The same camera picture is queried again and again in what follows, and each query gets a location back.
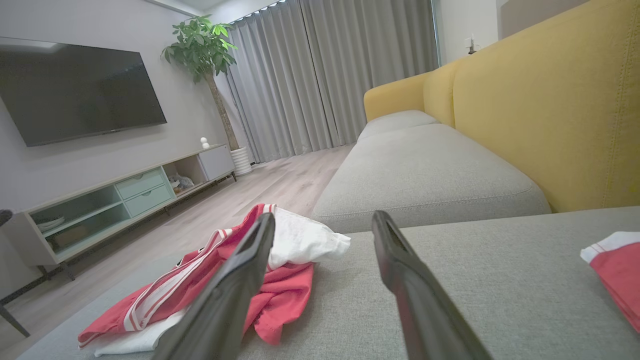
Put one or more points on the large grey sofa chaise cushion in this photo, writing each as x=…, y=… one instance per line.
x=500, y=290

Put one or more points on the small brown box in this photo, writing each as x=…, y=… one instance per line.
x=71, y=236

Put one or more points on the crumpled clear plastic bag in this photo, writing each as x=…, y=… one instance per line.
x=181, y=181

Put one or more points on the wide yellow sofa back cushion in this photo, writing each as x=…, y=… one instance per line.
x=550, y=110

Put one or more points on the grey pleated curtain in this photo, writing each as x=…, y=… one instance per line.
x=325, y=75

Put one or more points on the red white numbered jersey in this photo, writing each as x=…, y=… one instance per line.
x=290, y=295

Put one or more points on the tall green leafy houseplant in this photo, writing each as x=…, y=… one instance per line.
x=202, y=47

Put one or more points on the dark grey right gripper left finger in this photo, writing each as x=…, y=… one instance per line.
x=225, y=310

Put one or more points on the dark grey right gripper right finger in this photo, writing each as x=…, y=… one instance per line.
x=425, y=310

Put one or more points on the black flat screen television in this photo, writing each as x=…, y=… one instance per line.
x=75, y=90

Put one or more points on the short grey sofa seat cushion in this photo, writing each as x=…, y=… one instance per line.
x=395, y=122

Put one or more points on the stack of white plates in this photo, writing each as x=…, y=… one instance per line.
x=51, y=223

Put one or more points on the long grey sofa seat cushion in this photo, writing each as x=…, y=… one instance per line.
x=425, y=175

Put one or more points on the red shorts with white band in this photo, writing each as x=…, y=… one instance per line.
x=620, y=280

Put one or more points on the low mint grey TV cabinet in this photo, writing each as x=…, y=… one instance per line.
x=140, y=192

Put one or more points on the small white figurine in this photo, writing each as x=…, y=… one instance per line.
x=205, y=143

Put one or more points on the white ribbed plant pot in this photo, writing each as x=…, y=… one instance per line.
x=242, y=161

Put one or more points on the yellow sofa end armrest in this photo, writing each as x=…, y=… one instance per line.
x=395, y=95

